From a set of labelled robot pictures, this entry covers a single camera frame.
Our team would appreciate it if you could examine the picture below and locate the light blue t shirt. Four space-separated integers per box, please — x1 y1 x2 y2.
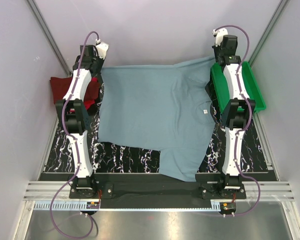
98 58 215 182

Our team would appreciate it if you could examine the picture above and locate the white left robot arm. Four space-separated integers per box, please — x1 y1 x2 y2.
55 45 104 199

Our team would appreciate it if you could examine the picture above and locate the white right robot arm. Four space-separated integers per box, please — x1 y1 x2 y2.
212 28 256 199

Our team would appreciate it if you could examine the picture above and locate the green plastic bin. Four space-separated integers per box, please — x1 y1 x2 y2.
210 61 266 113

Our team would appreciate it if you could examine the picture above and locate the dark red folded t shirt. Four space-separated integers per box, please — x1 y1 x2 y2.
49 76 101 106

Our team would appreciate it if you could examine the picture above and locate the bright red folded t shirt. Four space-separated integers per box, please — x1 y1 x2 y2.
83 77 100 110

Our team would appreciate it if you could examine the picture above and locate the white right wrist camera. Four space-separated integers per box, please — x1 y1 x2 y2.
212 27 228 47

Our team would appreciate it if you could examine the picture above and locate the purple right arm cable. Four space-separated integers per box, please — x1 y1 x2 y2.
213 24 261 217

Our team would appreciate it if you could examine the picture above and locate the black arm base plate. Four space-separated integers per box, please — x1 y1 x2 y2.
69 181 247 201

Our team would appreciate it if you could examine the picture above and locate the aluminium front rail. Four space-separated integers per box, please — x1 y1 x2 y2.
23 181 294 202

